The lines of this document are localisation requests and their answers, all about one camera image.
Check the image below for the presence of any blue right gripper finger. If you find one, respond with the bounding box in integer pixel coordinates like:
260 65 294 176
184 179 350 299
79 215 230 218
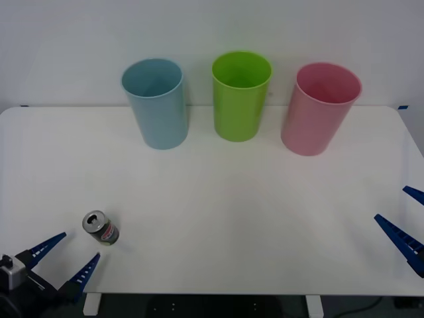
402 185 424 206
374 213 424 279

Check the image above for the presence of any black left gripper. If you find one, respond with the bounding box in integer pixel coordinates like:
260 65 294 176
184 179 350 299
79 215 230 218
6 231 101 318

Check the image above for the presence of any dark drink can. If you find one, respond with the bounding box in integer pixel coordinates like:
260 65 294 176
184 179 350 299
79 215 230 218
81 209 120 246

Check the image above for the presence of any white table leg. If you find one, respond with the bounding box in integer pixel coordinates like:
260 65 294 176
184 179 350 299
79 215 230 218
82 293 101 316
305 295 324 318

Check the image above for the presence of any pink plastic bin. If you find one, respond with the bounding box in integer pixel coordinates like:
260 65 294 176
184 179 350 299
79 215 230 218
280 62 363 157

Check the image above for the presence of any pale blue plastic bin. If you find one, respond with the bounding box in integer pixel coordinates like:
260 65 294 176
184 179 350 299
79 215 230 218
120 58 190 150

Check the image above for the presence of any green plastic bin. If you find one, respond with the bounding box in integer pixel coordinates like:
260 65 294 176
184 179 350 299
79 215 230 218
211 50 273 143

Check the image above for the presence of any black floor cable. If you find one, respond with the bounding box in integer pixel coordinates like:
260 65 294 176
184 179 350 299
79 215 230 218
323 295 382 316

